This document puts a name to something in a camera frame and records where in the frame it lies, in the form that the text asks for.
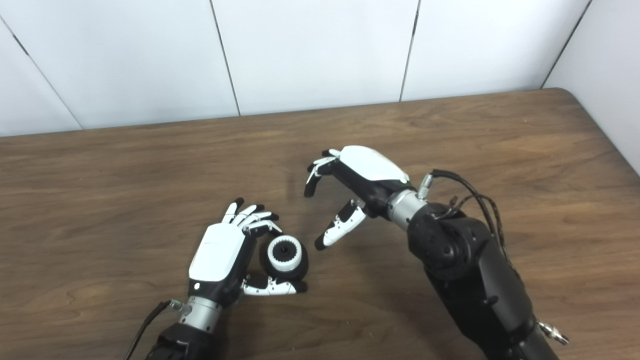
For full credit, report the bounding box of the round black part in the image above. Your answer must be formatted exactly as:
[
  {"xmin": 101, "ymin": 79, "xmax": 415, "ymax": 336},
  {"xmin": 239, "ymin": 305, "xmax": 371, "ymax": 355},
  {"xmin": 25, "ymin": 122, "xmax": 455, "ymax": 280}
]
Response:
[{"xmin": 259, "ymin": 235, "xmax": 310, "ymax": 283}]

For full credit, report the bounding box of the white and black left hand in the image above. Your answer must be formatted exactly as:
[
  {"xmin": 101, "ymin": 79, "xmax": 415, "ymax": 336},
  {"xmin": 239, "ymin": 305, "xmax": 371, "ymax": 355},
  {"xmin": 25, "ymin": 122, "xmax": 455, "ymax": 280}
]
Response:
[{"xmin": 188, "ymin": 197, "xmax": 308, "ymax": 308}]

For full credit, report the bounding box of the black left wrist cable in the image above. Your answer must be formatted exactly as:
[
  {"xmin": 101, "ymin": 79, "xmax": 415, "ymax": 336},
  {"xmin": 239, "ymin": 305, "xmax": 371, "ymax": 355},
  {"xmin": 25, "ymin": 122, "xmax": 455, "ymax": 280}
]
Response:
[{"xmin": 122, "ymin": 299, "xmax": 193, "ymax": 360}]

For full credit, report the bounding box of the white and black right hand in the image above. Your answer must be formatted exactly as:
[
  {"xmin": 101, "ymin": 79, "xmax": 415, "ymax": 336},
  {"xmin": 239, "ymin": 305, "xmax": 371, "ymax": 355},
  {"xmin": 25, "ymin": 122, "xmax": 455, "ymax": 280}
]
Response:
[{"xmin": 303, "ymin": 145, "xmax": 417, "ymax": 252}]

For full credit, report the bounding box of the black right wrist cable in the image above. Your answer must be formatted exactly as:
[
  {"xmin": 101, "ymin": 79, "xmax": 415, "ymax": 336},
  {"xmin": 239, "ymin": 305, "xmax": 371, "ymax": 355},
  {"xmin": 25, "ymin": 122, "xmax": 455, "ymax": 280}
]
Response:
[{"xmin": 417, "ymin": 169, "xmax": 571, "ymax": 347}]

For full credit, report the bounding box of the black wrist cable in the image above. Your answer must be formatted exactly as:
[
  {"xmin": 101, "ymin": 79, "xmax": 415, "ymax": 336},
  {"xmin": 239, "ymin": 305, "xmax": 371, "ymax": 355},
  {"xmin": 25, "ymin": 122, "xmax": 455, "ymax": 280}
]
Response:
[
  {"xmin": 122, "ymin": 299, "xmax": 193, "ymax": 360},
  {"xmin": 417, "ymin": 169, "xmax": 571, "ymax": 347}
]

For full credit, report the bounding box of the white ring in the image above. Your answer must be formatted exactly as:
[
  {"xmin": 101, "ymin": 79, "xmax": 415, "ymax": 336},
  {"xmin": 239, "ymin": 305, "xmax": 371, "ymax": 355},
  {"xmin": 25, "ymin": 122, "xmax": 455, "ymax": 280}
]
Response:
[{"xmin": 267, "ymin": 235, "xmax": 304, "ymax": 273}]

